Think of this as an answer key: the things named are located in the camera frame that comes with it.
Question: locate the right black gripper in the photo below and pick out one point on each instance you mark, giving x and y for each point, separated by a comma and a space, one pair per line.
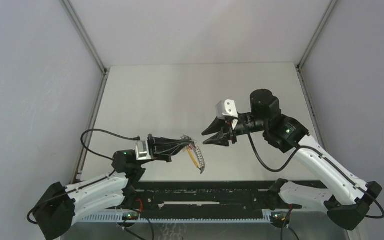
220, 138

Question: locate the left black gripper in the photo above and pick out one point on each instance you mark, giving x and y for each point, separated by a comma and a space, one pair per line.
161, 148

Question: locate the metal keyring with small rings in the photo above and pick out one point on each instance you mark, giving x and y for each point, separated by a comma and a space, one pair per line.
194, 153

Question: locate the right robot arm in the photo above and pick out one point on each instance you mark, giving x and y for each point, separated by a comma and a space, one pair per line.
345, 198

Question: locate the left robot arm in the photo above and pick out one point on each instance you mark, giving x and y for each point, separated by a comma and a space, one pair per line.
60, 207

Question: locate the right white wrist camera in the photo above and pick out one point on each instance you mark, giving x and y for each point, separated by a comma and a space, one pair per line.
226, 109

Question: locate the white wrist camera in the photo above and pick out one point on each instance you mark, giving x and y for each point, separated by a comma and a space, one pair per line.
226, 109
142, 150

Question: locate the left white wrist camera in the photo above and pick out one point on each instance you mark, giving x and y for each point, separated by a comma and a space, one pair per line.
142, 150

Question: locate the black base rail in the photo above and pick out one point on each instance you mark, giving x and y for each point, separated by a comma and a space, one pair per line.
204, 200

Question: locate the left aluminium frame post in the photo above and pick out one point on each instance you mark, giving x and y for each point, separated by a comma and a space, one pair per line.
80, 77

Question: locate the aluminium frame post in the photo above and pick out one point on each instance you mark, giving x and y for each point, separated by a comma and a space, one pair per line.
324, 68
80, 77

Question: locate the right aluminium frame post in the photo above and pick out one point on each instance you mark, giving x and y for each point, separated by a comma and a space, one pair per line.
324, 68

